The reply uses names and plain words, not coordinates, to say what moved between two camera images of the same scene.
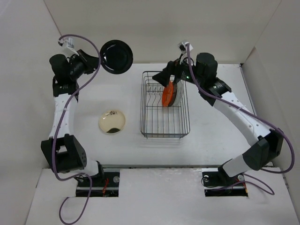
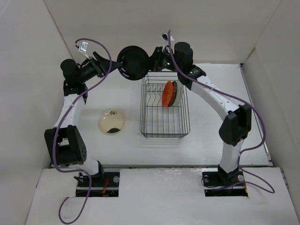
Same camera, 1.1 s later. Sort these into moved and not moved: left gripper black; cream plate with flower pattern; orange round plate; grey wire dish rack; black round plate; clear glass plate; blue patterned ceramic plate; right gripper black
Moved: right gripper black; black round plate; left gripper black
Not moved: cream plate with flower pattern; blue patterned ceramic plate; orange round plate; grey wire dish rack; clear glass plate
